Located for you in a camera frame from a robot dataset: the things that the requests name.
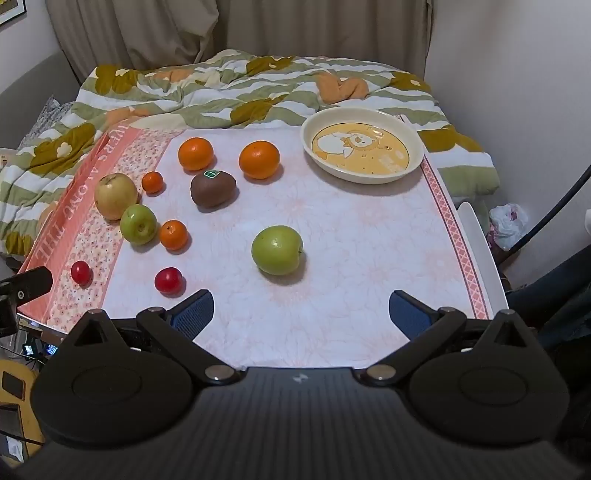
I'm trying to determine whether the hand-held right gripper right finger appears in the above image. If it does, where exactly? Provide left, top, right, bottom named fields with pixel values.
left=358, top=290, right=537, bottom=387

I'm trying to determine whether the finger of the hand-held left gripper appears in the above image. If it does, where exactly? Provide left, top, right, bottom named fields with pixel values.
left=0, top=267, right=53, bottom=306

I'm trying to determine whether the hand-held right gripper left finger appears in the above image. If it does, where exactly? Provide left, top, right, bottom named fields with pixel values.
left=62, top=290, right=243, bottom=387

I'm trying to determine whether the large green apple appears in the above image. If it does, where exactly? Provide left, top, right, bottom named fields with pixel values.
left=251, top=225, right=304, bottom=277

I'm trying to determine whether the small green apple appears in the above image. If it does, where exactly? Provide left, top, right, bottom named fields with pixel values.
left=120, top=204, right=158, bottom=246

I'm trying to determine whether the yellow apple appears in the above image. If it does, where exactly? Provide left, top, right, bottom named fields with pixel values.
left=95, top=173, right=139, bottom=221

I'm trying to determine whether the brown kiwi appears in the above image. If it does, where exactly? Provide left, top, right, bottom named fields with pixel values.
left=191, top=169, right=238, bottom=208

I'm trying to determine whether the cream cartoon print plate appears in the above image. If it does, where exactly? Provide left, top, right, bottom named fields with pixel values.
left=300, top=107, right=424, bottom=184

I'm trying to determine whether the pink floral tablecloth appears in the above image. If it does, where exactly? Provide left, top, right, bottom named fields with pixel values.
left=18, top=124, right=493, bottom=370

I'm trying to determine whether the yellow wooden object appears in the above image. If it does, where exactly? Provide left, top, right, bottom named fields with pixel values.
left=0, top=359, right=46, bottom=459

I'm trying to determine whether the white table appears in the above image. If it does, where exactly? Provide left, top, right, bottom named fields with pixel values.
left=456, top=202, right=509, bottom=320

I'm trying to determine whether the white plastic bag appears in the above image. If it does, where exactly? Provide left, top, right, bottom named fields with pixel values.
left=488, top=203, right=530, bottom=253

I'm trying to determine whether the person's dark trouser leg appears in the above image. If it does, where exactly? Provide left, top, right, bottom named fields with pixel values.
left=502, top=244, right=591, bottom=354

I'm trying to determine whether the large orange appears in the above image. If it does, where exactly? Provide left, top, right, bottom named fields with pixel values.
left=239, top=141, right=281, bottom=180
left=178, top=137, right=215, bottom=172

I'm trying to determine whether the small patterned pillow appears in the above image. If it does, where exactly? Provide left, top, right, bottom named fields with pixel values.
left=17, top=95, right=75, bottom=149

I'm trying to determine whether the grey padded headboard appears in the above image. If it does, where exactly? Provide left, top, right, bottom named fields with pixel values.
left=0, top=50, right=80, bottom=154

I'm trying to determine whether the green striped floral blanket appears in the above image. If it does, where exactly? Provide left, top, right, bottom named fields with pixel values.
left=0, top=48, right=502, bottom=259

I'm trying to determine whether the beige curtain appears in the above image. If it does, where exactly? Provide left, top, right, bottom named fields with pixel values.
left=46, top=0, right=435, bottom=86

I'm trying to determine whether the black cable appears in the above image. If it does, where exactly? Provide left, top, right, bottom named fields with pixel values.
left=507, top=164, right=591, bottom=253

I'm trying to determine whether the framed wall picture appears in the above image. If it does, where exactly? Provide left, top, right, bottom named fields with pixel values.
left=0, top=0, right=27, bottom=29

